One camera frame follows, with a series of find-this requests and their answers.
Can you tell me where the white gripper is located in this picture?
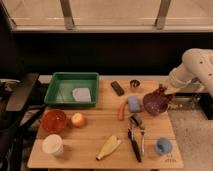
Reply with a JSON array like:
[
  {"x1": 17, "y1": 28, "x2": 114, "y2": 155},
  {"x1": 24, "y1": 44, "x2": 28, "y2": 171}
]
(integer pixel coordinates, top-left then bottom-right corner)
[{"x1": 164, "y1": 68, "x2": 194, "y2": 95}]

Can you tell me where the dark red grape bunch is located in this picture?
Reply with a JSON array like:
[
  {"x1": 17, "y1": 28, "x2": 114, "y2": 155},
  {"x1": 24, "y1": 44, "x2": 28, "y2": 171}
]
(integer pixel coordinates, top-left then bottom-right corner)
[{"x1": 154, "y1": 84, "x2": 174, "y2": 108}]

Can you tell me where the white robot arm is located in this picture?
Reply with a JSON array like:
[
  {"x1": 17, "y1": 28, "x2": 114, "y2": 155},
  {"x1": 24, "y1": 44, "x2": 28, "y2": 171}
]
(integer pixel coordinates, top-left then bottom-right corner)
[{"x1": 164, "y1": 48, "x2": 213, "y2": 97}]

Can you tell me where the purple bowl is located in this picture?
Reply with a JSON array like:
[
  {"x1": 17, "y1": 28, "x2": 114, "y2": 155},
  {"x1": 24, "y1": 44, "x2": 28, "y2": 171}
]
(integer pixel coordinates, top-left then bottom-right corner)
[{"x1": 143, "y1": 93, "x2": 167, "y2": 116}]

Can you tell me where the orange translucent bowl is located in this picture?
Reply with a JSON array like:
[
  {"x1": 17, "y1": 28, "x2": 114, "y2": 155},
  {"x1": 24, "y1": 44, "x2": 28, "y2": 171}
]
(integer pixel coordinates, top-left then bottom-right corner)
[{"x1": 41, "y1": 109, "x2": 67, "y2": 133}]

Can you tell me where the small metal cup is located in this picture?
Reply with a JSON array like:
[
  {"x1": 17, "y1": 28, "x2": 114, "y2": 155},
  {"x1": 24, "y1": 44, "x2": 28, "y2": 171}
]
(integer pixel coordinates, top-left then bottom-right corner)
[{"x1": 130, "y1": 79, "x2": 140, "y2": 88}]

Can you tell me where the blue sponge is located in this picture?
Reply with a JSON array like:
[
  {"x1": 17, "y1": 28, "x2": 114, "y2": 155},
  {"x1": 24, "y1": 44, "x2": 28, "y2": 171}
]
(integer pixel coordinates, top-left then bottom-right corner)
[{"x1": 128, "y1": 96, "x2": 141, "y2": 113}]

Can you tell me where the dark brown chocolate bar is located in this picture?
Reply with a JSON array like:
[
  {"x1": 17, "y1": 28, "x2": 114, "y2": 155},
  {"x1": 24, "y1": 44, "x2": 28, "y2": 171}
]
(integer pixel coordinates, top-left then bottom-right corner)
[{"x1": 111, "y1": 81, "x2": 124, "y2": 96}]

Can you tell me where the orange carrot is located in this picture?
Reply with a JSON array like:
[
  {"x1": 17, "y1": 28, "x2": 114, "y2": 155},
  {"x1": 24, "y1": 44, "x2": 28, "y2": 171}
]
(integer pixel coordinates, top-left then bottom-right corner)
[{"x1": 117, "y1": 102, "x2": 126, "y2": 121}]

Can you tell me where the blue cup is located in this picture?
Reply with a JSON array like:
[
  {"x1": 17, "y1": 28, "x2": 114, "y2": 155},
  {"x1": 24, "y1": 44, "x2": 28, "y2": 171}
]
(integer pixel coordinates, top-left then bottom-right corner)
[{"x1": 155, "y1": 137, "x2": 173, "y2": 155}]

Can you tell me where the wooden cutting board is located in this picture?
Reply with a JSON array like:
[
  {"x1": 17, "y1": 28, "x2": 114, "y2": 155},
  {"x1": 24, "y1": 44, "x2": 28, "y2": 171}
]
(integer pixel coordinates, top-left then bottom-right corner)
[{"x1": 28, "y1": 80, "x2": 183, "y2": 170}]

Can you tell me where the yellow banana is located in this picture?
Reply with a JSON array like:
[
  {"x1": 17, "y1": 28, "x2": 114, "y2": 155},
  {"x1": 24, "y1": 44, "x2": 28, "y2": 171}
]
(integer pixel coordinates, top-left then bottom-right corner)
[{"x1": 96, "y1": 135, "x2": 121, "y2": 160}]

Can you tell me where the grey cloth in tray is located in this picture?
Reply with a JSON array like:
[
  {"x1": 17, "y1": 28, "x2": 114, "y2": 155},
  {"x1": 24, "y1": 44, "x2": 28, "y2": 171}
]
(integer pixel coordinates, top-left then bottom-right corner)
[{"x1": 72, "y1": 88, "x2": 91, "y2": 102}]

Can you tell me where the red yellow apple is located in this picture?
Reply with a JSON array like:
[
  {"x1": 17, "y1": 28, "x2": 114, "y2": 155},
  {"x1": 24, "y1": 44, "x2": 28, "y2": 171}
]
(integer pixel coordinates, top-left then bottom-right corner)
[{"x1": 71, "y1": 113, "x2": 86, "y2": 128}]

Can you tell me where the green plastic tray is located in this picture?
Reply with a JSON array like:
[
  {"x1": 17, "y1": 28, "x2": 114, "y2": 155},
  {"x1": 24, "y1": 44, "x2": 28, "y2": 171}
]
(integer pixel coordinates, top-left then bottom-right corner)
[{"x1": 44, "y1": 72, "x2": 99, "y2": 108}]

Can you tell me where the white paper cup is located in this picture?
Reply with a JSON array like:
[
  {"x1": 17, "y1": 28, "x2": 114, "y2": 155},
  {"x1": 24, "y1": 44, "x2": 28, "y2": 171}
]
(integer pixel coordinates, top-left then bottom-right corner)
[{"x1": 42, "y1": 134, "x2": 63, "y2": 156}]

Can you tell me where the black office chair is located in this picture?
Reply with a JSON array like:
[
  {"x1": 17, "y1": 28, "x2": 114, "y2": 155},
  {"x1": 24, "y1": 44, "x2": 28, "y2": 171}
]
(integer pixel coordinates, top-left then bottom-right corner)
[{"x1": 0, "y1": 73, "x2": 45, "y2": 171}]

